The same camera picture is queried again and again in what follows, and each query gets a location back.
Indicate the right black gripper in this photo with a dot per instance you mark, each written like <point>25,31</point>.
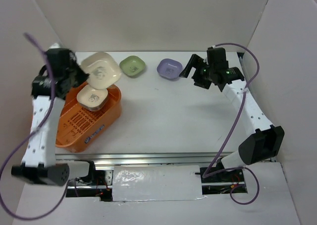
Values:
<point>194,61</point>

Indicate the orange plastic bin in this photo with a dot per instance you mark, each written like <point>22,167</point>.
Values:
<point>74,128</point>

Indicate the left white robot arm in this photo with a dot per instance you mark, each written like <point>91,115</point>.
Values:
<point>41,167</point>

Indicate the cream plate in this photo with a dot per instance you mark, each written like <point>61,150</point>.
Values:
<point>102,69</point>
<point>92,99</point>

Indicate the green plate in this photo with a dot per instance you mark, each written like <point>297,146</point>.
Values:
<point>132,66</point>

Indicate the white foil sheet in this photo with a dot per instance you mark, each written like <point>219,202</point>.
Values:
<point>156,183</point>

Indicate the purple plate top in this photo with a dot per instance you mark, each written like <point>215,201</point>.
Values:
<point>169,69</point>

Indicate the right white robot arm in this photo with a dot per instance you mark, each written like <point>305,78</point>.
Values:
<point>263,137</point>

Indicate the aluminium rail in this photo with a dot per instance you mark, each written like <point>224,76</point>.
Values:
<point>156,159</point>

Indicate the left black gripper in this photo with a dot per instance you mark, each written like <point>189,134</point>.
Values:
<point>83,75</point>

